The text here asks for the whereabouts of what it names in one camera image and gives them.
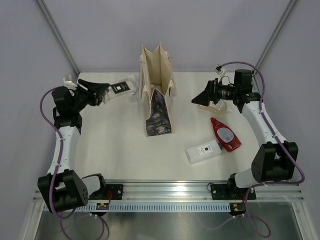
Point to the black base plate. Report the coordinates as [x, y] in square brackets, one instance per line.
[223, 192]
[115, 191]

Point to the aluminium mounting rail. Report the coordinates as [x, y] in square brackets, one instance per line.
[189, 191]

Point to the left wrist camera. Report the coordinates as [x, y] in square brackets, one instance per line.
[67, 82]

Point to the frame post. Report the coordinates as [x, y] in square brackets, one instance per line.
[45, 12]
[276, 32]

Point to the white rectangular bottle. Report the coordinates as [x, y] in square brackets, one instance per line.
[203, 152]

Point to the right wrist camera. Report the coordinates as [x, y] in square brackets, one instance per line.
[220, 71]

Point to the left frame post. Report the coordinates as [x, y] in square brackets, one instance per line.
[45, 12]

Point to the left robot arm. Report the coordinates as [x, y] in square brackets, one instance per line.
[61, 188]

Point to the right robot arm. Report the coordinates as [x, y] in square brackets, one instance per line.
[275, 159]

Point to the right frame post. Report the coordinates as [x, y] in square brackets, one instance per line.
[276, 32]

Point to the red bottle white label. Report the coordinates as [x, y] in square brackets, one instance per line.
[225, 136]

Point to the beige canvas tote bag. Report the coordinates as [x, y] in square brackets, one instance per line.
[157, 88]

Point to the clear square bottle black cap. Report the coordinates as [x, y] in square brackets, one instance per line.
[123, 89]

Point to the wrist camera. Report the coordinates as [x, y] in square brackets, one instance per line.
[67, 82]
[220, 71]

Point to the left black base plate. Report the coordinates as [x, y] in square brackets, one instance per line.
[115, 191]

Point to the white slotted cable duct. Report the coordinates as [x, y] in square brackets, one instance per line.
[162, 207]

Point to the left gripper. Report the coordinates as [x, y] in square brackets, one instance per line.
[94, 98]

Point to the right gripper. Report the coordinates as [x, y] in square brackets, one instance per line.
[204, 98]

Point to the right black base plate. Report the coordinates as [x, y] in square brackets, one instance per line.
[223, 192]

